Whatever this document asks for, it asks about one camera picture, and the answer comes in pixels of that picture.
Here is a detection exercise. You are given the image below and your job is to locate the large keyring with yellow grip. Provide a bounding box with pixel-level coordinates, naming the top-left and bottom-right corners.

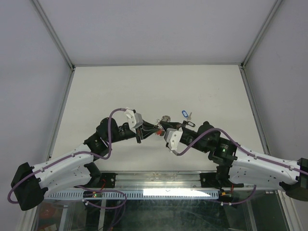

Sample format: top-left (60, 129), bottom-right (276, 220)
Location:
top-left (154, 115), bottom-right (172, 137)

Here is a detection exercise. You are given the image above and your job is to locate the key with blue tag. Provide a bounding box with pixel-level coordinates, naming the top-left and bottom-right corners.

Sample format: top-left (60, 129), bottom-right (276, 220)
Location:
top-left (181, 110), bottom-right (192, 121)

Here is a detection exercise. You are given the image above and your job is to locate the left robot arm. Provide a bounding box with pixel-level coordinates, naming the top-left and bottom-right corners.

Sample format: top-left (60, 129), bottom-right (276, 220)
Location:
top-left (8, 118), bottom-right (159, 211)

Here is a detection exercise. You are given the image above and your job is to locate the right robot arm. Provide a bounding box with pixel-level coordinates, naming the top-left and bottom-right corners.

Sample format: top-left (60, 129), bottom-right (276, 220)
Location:
top-left (160, 121), bottom-right (308, 201)

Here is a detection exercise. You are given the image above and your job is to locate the key with black tag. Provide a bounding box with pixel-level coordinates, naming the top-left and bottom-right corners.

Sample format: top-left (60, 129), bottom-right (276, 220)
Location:
top-left (186, 121), bottom-right (195, 128)

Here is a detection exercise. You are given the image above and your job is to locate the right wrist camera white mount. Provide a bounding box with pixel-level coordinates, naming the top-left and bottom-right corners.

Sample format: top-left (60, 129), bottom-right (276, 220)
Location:
top-left (164, 128), bottom-right (183, 153)

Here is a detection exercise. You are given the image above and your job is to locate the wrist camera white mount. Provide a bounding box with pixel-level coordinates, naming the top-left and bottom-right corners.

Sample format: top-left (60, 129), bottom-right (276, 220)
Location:
top-left (164, 128), bottom-right (183, 153)
top-left (124, 108), bottom-right (143, 130)

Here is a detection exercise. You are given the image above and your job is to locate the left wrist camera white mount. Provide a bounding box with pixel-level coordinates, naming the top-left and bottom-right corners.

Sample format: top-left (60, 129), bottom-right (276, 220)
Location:
top-left (124, 108), bottom-right (143, 130)

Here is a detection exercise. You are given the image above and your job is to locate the aluminium mounting rail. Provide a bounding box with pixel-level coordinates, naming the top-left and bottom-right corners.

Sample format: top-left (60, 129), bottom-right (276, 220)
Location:
top-left (101, 170), bottom-right (215, 190)

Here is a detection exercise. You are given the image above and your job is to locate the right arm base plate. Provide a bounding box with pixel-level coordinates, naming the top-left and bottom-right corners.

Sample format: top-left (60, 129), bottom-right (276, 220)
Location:
top-left (199, 172), bottom-right (220, 189)

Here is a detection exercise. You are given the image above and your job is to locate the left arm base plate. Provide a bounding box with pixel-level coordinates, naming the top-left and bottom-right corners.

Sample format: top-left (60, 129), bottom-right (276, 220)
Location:
top-left (100, 172), bottom-right (117, 189)

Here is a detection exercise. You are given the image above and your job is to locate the slotted white cable duct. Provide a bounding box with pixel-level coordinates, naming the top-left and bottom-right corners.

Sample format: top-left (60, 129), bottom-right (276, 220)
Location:
top-left (47, 188), bottom-right (219, 201)

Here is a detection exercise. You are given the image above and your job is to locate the left aluminium frame post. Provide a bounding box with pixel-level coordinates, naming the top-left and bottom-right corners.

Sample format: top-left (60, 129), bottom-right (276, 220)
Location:
top-left (30, 0), bottom-right (75, 70)

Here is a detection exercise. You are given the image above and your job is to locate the aluminium frame post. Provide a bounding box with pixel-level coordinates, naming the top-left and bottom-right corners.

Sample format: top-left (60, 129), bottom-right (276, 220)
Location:
top-left (241, 0), bottom-right (284, 69)
top-left (30, 0), bottom-right (75, 70)

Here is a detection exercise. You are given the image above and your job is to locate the right aluminium frame post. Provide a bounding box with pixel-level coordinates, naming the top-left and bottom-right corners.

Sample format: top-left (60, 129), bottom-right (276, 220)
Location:
top-left (241, 0), bottom-right (284, 69)

